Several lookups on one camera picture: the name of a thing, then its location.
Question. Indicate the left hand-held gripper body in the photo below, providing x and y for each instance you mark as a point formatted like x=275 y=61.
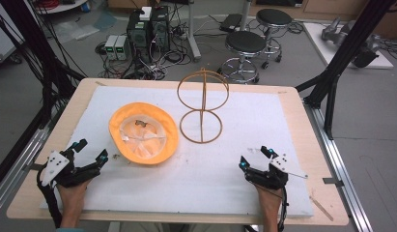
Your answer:
x=62 y=172

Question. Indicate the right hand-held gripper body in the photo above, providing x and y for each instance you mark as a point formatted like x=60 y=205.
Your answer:
x=270 y=177

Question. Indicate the person's right hand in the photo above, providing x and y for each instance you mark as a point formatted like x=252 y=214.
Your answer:
x=268 y=199

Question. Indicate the person's left hand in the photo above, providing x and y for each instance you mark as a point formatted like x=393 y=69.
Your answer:
x=72 y=195

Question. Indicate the white foam mat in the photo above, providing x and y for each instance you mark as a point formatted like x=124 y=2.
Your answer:
x=192 y=180

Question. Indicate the thin wooden stick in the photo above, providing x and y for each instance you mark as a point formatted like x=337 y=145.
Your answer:
x=321 y=208

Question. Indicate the orange bucket hat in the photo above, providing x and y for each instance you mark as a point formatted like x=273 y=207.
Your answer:
x=160 y=141

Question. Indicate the grey bench power supply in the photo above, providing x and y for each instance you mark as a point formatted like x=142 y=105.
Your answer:
x=122 y=47
x=110 y=46

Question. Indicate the large black round stool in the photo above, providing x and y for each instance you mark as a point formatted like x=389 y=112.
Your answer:
x=246 y=43

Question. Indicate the white floor platform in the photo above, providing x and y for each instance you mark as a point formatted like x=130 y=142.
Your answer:
x=318 y=42

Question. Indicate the black computer tower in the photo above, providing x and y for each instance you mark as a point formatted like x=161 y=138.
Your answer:
x=160 y=29
x=138 y=35

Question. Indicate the small black round stool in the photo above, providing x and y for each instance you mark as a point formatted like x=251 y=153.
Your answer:
x=274 y=17

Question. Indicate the flat black case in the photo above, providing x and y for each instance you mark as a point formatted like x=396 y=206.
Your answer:
x=231 y=22

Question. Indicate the grey metal desk leg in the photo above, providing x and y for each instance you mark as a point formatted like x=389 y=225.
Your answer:
x=193 y=35

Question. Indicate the grey robot device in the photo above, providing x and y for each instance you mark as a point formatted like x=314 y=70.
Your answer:
x=366 y=48

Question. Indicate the small white box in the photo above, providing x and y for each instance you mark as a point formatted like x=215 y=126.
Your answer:
x=146 y=13

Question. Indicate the aluminium side rail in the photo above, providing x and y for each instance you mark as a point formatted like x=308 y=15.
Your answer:
x=341 y=167
x=19 y=167

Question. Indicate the black metal bracket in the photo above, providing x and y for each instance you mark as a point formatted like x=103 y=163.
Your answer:
x=333 y=182

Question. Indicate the black metal frame post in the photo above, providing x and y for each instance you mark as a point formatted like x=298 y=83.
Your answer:
x=341 y=54
x=44 y=58

